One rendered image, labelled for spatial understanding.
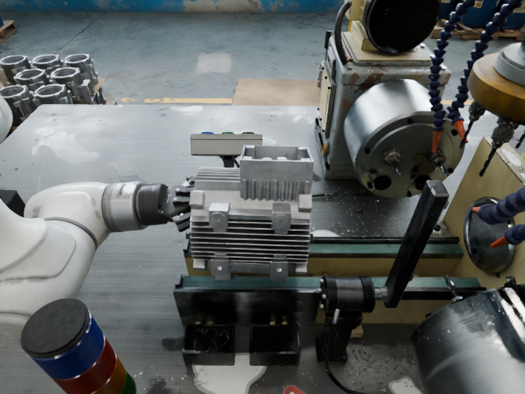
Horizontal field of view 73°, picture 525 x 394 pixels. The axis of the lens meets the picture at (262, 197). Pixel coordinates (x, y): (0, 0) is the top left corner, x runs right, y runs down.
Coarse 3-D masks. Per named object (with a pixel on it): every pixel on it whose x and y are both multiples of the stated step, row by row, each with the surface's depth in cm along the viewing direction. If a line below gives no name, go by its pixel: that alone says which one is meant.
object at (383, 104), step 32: (384, 96) 83; (416, 96) 80; (352, 128) 88; (384, 128) 78; (416, 128) 77; (448, 128) 77; (352, 160) 88; (384, 160) 82; (416, 160) 83; (448, 160) 83; (384, 192) 90; (416, 192) 90
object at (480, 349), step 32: (448, 288) 55; (512, 288) 43; (448, 320) 45; (480, 320) 43; (512, 320) 41; (416, 352) 50; (448, 352) 44; (480, 352) 41; (512, 352) 39; (448, 384) 43; (480, 384) 39; (512, 384) 37
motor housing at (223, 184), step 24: (216, 168) 65; (216, 192) 60; (192, 216) 58; (240, 216) 57; (264, 216) 57; (192, 240) 58; (216, 240) 58; (240, 240) 59; (264, 240) 57; (288, 240) 57; (240, 264) 60; (264, 264) 60; (288, 264) 66
